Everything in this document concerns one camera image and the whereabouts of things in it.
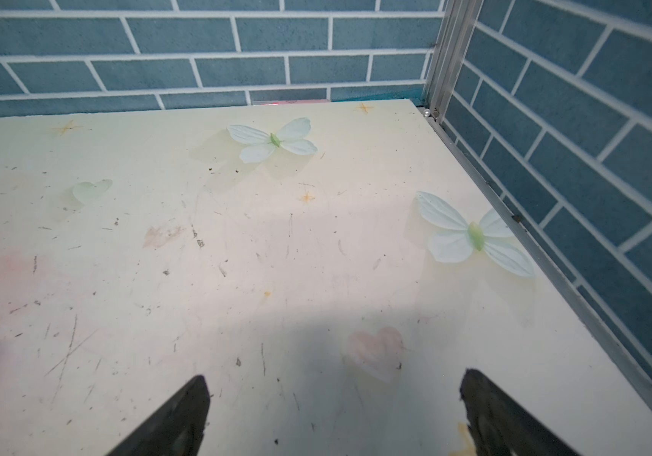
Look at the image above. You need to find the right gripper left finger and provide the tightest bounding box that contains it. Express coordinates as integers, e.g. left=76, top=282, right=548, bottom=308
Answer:
left=109, top=374, right=211, bottom=456

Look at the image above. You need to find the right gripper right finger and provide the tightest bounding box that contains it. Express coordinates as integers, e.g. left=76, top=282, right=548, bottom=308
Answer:
left=461, top=369, right=578, bottom=456

